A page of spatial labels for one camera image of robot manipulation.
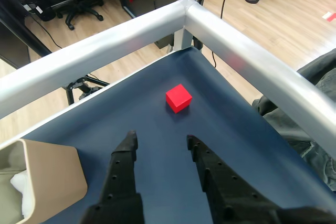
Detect dark table mat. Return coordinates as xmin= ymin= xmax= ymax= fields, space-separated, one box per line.
xmin=0 ymin=47 xmax=335 ymax=224

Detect black tripod stand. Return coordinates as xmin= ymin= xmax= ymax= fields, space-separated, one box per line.
xmin=62 ymin=74 xmax=110 ymax=105

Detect red cube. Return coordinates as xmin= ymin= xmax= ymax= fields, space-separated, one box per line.
xmin=165 ymin=83 xmax=193 ymax=114

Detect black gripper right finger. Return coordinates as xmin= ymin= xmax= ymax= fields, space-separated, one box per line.
xmin=186 ymin=134 xmax=283 ymax=224

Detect square cream box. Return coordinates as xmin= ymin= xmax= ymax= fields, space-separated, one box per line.
xmin=0 ymin=138 xmax=88 ymax=224

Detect person's legs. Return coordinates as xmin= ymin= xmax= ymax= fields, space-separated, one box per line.
xmin=251 ymin=48 xmax=336 ymax=192

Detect thin black floor cable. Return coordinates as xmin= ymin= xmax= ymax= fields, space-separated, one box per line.
xmin=26 ymin=14 xmax=63 ymax=49

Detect dark brown floor box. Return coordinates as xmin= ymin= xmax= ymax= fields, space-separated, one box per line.
xmin=154 ymin=35 xmax=174 ymax=49

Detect white cloth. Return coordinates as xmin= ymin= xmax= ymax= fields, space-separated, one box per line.
xmin=9 ymin=170 xmax=34 ymax=218

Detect silver aluminium table frame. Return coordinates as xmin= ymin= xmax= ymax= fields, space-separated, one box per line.
xmin=0 ymin=0 xmax=336 ymax=146

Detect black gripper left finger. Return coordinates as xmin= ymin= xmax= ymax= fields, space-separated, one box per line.
xmin=80 ymin=130 xmax=145 ymax=224

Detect black office chair base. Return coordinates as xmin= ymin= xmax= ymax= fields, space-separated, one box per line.
xmin=56 ymin=0 xmax=104 ymax=30

